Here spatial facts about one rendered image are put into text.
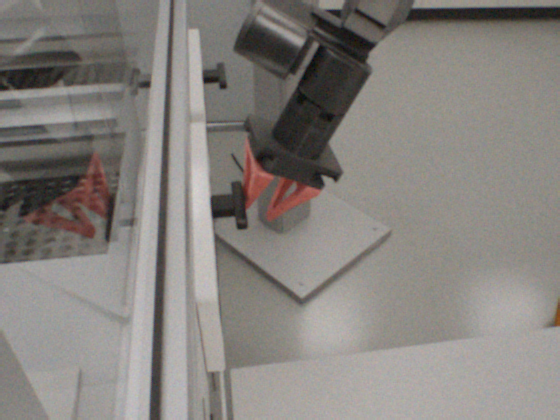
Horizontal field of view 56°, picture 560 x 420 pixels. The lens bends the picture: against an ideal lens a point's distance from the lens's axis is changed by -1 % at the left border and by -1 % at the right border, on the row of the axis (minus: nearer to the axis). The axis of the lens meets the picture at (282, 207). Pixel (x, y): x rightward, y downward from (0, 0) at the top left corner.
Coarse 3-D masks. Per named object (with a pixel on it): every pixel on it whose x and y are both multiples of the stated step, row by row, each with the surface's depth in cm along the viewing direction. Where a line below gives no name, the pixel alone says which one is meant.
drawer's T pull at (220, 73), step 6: (216, 66) 83; (222, 66) 81; (204, 72) 80; (210, 72) 80; (216, 72) 80; (222, 72) 79; (204, 78) 79; (210, 78) 79; (216, 78) 79; (222, 78) 78; (222, 84) 77
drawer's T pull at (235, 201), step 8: (232, 184) 58; (240, 184) 58; (232, 192) 57; (240, 192) 56; (216, 200) 56; (224, 200) 56; (232, 200) 56; (240, 200) 55; (216, 208) 55; (224, 208) 55; (232, 208) 55; (240, 208) 54; (216, 216) 55; (224, 216) 55; (240, 216) 53; (240, 224) 53
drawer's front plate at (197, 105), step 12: (192, 36) 86; (192, 48) 82; (192, 60) 79; (192, 72) 76; (192, 84) 73; (192, 96) 70; (192, 108) 68; (204, 108) 78; (192, 120) 68; (204, 120) 68
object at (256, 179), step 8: (248, 136) 57; (248, 144) 56; (248, 152) 56; (248, 160) 57; (256, 160) 54; (248, 168) 58; (256, 168) 53; (248, 176) 58; (256, 176) 53; (264, 176) 53; (272, 176) 53; (248, 184) 58; (256, 184) 54; (264, 184) 54; (248, 192) 56; (256, 192) 55; (248, 200) 56; (248, 208) 58
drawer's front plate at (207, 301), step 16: (192, 128) 64; (192, 144) 61; (192, 160) 58; (192, 176) 56; (208, 176) 62; (192, 192) 54; (208, 192) 54; (208, 208) 52; (208, 224) 50; (208, 240) 48; (208, 256) 47; (208, 272) 45; (208, 288) 44; (208, 304) 44; (208, 320) 45; (208, 336) 46; (208, 352) 48; (208, 368) 49; (224, 368) 50
